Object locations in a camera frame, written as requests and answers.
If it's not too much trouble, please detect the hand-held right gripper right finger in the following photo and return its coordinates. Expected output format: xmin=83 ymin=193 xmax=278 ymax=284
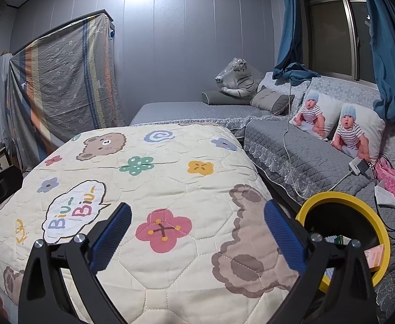
xmin=264 ymin=200 xmax=377 ymax=324

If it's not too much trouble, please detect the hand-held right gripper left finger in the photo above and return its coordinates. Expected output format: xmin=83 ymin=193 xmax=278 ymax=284
xmin=18 ymin=202 xmax=133 ymax=324

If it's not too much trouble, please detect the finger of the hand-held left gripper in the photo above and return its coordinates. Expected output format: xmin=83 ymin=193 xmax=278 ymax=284
xmin=0 ymin=165 xmax=23 ymax=225

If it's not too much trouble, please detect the green white packet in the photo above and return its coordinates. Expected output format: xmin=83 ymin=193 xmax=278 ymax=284
xmin=325 ymin=234 xmax=350 ymax=245

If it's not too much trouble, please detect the yellow-rimmed black trash bin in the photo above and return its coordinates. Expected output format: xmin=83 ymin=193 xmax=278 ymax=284
xmin=295 ymin=192 xmax=392 ymax=294

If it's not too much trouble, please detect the pink box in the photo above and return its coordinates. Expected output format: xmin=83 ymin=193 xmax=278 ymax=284
xmin=364 ymin=244 xmax=385 ymax=272

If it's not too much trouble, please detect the cream bear print blanket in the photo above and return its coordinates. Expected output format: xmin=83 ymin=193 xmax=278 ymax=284
xmin=0 ymin=121 xmax=306 ymax=324

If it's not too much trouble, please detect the grey quilted sofa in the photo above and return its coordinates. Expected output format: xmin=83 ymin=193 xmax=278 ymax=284
xmin=243 ymin=72 xmax=395 ymax=324

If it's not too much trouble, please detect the plain grey hanging cloth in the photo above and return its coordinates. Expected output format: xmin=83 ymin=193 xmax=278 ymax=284
xmin=0 ymin=53 xmax=16 ymax=149

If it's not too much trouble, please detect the white power adapter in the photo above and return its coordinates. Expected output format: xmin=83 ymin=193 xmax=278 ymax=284
xmin=349 ymin=157 xmax=373 ymax=177

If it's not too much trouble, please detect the white tissue paper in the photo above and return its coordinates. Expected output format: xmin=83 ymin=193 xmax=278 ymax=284
xmin=374 ymin=180 xmax=395 ymax=209

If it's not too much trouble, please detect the baby print pillow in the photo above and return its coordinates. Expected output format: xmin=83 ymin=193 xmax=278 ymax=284
xmin=289 ymin=89 xmax=344 ymax=140
xmin=331 ymin=103 xmax=386 ymax=163

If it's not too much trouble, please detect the striped grey sheet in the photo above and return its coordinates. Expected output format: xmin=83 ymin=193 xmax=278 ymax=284
xmin=9 ymin=13 xmax=127 ymax=173

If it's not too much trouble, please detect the grey square cushion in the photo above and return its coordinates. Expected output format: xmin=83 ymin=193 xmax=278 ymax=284
xmin=250 ymin=88 xmax=295 ymax=116

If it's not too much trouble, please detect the grey sofa bed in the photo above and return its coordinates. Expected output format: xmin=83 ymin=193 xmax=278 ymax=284
xmin=129 ymin=100 xmax=272 ymax=139

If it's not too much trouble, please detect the grey bolster pillow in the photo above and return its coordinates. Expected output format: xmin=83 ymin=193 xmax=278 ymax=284
xmin=202 ymin=90 xmax=255 ymax=106

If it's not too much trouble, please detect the white tiger plush toy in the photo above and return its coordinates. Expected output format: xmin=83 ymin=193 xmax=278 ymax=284
xmin=215 ymin=58 xmax=264 ymax=99

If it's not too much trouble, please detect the blue curtain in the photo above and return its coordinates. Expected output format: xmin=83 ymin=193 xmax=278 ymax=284
xmin=357 ymin=0 xmax=395 ymax=124
xmin=272 ymin=0 xmax=321 ymax=86

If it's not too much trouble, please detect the white cable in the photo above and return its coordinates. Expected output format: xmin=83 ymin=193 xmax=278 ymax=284
xmin=283 ymin=72 xmax=355 ymax=200

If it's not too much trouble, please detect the black cable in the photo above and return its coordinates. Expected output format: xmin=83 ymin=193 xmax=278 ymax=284
xmin=366 ymin=153 xmax=395 ymax=233

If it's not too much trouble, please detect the metal frame window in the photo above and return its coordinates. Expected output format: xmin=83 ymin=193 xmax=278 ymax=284
xmin=299 ymin=0 xmax=377 ymax=83

